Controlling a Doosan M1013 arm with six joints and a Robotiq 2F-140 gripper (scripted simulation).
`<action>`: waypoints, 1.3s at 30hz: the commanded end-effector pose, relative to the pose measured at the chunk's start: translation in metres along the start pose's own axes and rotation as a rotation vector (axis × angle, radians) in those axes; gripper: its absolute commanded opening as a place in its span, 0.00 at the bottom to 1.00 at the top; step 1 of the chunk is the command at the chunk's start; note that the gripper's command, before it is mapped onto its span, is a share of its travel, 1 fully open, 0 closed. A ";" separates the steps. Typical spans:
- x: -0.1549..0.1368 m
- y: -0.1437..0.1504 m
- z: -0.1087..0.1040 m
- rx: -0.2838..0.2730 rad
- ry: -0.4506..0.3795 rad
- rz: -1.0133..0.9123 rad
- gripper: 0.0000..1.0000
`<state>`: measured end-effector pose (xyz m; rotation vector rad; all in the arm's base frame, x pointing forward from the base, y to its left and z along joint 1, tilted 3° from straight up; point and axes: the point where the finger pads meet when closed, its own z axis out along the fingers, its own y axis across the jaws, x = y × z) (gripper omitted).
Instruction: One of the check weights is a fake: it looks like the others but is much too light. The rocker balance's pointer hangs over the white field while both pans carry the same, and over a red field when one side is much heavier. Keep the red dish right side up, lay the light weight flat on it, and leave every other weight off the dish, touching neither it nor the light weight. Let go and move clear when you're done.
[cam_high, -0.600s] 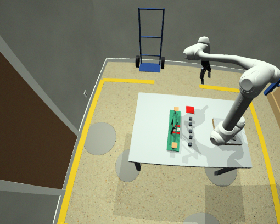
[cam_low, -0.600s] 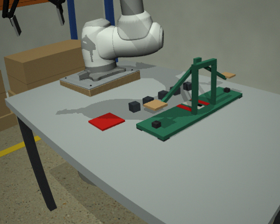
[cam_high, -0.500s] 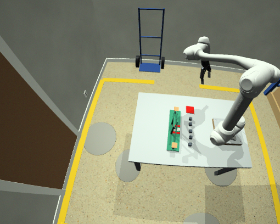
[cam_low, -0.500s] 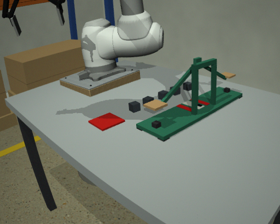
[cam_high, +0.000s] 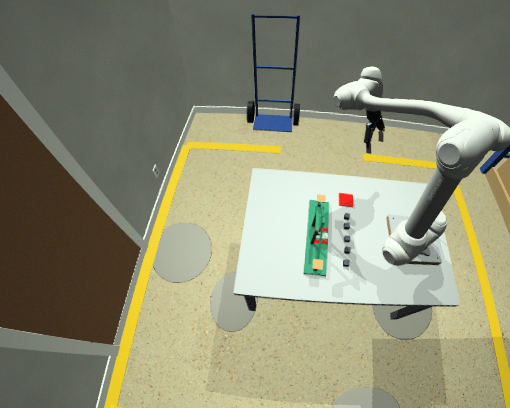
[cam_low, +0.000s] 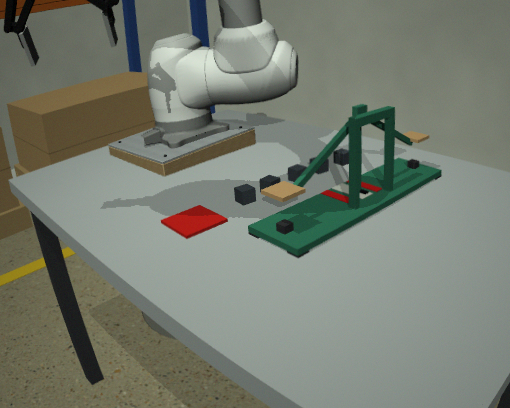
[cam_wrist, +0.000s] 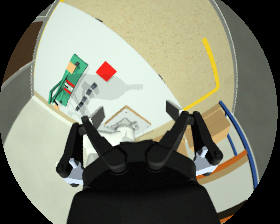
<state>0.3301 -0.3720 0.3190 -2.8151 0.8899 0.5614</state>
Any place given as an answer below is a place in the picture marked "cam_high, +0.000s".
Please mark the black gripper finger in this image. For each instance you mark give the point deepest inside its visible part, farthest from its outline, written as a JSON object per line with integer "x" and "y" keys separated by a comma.
{"x": 368, "y": 135}
{"x": 381, "y": 129}

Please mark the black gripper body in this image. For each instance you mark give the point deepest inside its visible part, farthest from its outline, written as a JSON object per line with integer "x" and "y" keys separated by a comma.
{"x": 372, "y": 116}

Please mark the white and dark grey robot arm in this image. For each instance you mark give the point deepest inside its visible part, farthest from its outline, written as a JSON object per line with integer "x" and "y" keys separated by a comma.
{"x": 460, "y": 149}

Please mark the flat red square plate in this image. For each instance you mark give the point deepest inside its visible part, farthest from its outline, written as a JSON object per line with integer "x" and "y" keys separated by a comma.
{"x": 345, "y": 200}

